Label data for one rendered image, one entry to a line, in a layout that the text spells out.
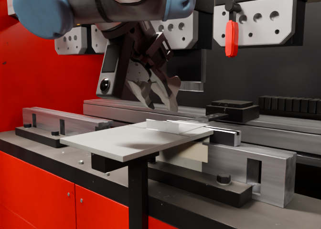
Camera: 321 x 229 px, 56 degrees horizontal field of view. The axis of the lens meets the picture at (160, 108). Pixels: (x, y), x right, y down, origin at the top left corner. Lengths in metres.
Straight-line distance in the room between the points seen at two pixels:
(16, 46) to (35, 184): 0.60
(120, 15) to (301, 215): 0.46
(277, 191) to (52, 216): 0.66
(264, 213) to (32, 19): 0.48
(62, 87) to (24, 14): 1.09
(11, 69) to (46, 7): 1.00
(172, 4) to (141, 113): 0.82
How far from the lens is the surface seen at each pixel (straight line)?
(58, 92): 1.48
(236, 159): 0.64
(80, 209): 0.86
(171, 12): 0.36
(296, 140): 0.86
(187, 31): 0.66
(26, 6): 0.41
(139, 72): 0.56
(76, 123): 1.02
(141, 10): 0.35
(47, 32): 0.41
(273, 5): 0.58
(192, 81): 0.70
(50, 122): 1.16
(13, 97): 1.39
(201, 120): 0.75
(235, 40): 0.57
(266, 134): 0.88
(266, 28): 0.58
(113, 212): 0.75
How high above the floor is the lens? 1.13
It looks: 8 degrees down
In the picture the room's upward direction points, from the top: straight up
